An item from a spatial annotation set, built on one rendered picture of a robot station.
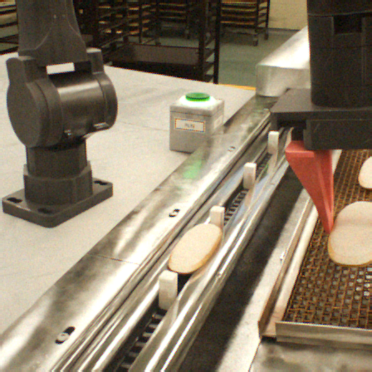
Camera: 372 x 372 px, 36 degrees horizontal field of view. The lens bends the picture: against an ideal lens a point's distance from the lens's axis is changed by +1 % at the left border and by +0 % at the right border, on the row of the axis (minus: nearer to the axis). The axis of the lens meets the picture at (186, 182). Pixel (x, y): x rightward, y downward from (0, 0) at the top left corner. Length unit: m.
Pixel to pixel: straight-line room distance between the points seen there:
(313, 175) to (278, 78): 0.71
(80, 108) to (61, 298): 0.25
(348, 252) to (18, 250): 0.37
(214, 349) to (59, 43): 0.36
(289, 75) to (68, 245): 0.59
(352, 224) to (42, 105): 0.35
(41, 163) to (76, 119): 0.08
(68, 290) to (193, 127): 0.46
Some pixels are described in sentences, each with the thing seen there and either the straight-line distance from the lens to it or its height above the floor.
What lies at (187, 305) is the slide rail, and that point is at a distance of 0.49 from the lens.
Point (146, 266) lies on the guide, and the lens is 0.53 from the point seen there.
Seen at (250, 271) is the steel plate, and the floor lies 0.82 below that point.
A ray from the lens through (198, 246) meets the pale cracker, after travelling 0.56.
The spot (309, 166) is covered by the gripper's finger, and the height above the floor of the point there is 1.00.
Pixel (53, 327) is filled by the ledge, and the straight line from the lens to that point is 0.46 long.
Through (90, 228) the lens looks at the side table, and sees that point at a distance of 0.68.
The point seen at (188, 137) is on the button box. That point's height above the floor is 0.85.
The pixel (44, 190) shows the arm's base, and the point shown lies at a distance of 0.70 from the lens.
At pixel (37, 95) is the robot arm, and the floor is 0.98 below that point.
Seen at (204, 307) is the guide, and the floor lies 0.86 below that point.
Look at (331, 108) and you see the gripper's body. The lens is 0.38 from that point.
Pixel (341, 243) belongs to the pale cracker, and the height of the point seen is 0.95.
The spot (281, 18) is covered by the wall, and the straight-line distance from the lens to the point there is 7.80.
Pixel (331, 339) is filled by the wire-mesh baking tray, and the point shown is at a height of 0.90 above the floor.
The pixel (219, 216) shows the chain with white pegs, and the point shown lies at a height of 0.86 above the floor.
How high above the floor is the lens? 1.13
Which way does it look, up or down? 23 degrees down
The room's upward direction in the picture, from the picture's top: 1 degrees clockwise
